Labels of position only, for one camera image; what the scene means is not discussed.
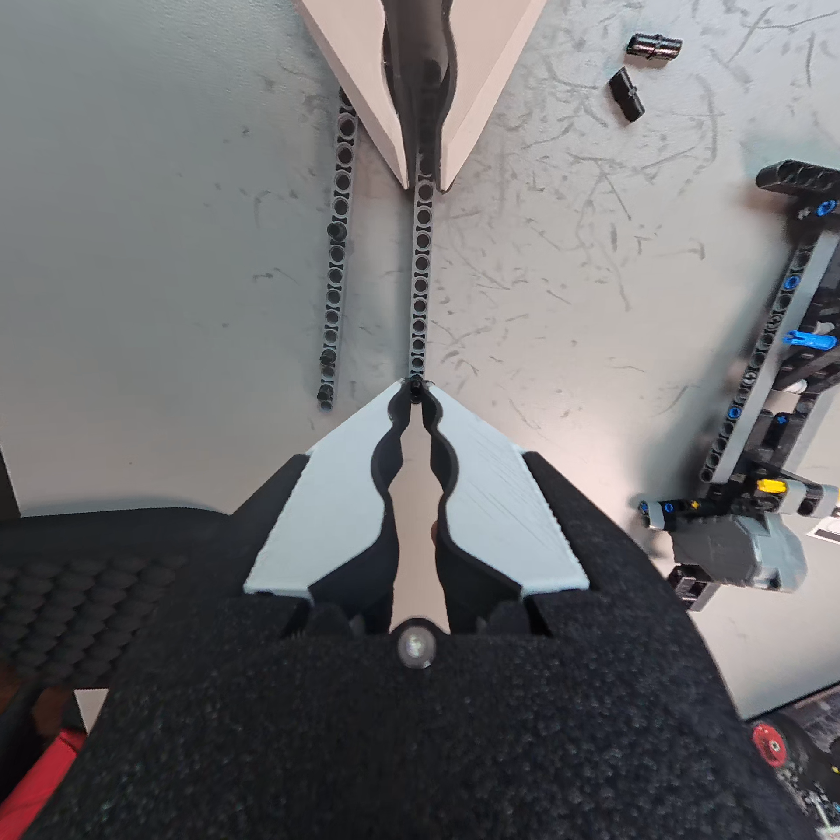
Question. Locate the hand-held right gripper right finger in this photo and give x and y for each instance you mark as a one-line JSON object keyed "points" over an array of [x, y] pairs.
{"points": [[512, 525]]}

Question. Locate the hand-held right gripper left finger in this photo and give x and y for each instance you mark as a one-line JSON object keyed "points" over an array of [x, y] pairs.
{"points": [[315, 525]]}

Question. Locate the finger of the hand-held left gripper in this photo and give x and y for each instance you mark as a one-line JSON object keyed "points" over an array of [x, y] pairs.
{"points": [[348, 39], [492, 52]]}

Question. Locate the long grey beam with pins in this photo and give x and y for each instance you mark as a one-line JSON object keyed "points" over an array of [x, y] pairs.
{"points": [[338, 197]]}

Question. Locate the long grey perforated beam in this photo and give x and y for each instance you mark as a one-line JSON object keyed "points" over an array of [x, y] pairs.
{"points": [[420, 275]]}

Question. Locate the toy truck chassis assembly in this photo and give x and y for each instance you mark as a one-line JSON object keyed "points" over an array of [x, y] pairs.
{"points": [[728, 551]]}

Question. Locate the toy truck set box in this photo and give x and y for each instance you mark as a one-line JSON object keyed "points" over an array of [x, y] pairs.
{"points": [[769, 745]]}

